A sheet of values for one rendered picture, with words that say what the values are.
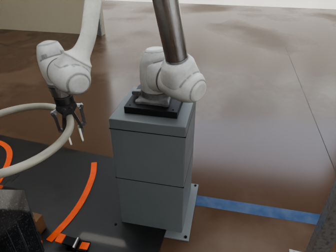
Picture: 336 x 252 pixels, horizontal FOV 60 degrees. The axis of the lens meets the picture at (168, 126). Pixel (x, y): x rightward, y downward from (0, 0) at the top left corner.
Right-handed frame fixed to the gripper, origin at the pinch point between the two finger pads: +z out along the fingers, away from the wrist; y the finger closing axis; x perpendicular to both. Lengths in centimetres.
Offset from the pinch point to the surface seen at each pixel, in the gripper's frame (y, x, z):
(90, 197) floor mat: 0, -46, 81
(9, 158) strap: 49, -119, 76
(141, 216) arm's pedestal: -24, -7, 76
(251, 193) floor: -106, 1, 91
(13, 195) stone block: 31.6, 1.3, 18.9
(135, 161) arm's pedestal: -26.5, -6.5, 31.4
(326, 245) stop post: -96, 66, 64
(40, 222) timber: 32, -31, 71
